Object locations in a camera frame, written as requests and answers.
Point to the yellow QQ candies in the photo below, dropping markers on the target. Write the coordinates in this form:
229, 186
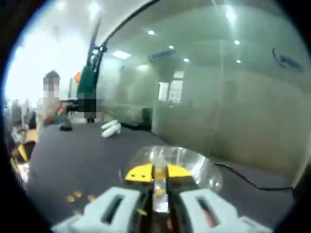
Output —
77, 193

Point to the stainless steel bowl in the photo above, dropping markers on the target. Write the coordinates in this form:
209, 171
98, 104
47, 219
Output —
201, 167

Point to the yellow QQ candy piece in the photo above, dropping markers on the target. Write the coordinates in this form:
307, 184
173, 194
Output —
159, 192
160, 173

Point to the small black device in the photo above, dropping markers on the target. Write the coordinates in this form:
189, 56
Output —
65, 127

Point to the dark grey table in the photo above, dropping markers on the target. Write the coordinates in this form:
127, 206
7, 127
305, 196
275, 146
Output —
85, 157

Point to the orange sign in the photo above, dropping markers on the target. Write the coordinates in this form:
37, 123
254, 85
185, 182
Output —
77, 77

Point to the green board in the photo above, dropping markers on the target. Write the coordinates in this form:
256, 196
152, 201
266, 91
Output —
87, 82

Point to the black pole stand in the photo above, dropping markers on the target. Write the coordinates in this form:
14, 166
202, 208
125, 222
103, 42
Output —
96, 48

